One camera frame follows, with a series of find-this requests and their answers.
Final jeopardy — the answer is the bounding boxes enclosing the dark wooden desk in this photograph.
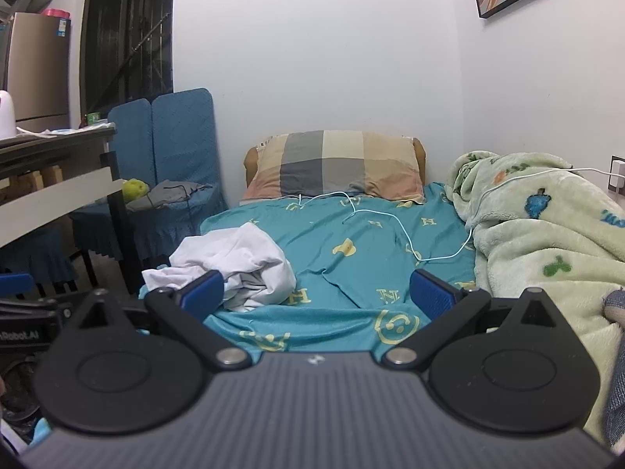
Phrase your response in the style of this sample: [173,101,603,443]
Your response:
[0,124,118,191]

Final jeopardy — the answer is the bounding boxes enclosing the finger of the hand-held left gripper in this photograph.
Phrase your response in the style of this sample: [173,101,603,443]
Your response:
[0,274,59,314]

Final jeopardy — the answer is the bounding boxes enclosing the white charging cable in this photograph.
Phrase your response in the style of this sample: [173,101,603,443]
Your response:
[286,168,613,262]

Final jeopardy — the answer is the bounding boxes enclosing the yellow-green plush toy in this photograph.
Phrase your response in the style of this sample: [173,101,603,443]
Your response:
[122,179,150,203]

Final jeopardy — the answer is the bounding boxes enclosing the white kettle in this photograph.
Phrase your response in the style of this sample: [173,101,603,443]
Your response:
[0,90,18,138]

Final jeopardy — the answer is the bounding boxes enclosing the blue covered chair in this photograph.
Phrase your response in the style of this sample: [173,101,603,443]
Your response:
[71,98,154,260]
[124,89,228,261]
[0,227,79,286]

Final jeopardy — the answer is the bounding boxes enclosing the white papers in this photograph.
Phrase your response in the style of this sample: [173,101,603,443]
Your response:
[17,127,79,137]

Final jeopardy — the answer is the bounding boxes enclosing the checked pillow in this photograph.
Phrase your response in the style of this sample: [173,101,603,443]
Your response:
[239,130,427,206]

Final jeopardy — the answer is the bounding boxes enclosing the black chair with white backrest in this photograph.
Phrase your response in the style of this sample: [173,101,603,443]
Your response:
[0,151,143,296]

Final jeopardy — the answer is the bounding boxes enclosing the green printed fleece blanket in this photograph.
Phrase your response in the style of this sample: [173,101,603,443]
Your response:
[446,151,625,445]

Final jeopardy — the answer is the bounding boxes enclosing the grey cloth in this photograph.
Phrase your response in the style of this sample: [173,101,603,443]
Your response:
[128,180,213,212]

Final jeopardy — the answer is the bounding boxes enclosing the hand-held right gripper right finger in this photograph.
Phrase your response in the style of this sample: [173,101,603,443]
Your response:
[383,269,562,369]

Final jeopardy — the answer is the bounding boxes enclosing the white wall charger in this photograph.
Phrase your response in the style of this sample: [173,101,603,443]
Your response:
[608,155,625,191]

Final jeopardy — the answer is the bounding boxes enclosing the blue denim cloth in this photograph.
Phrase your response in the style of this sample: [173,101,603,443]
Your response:
[603,289,625,445]

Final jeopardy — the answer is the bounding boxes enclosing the golden refrigerator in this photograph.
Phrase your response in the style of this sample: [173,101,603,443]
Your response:
[0,12,71,130]

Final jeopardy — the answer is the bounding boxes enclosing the brown pillow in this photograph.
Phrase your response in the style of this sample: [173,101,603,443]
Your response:
[244,138,427,196]

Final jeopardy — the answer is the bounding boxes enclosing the dark barred window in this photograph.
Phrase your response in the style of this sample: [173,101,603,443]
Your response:
[80,0,175,118]

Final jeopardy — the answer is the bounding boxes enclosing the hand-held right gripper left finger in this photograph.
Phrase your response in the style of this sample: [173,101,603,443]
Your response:
[73,270,252,371]

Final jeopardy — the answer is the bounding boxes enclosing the white t-shirt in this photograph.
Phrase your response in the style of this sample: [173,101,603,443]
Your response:
[141,222,298,312]

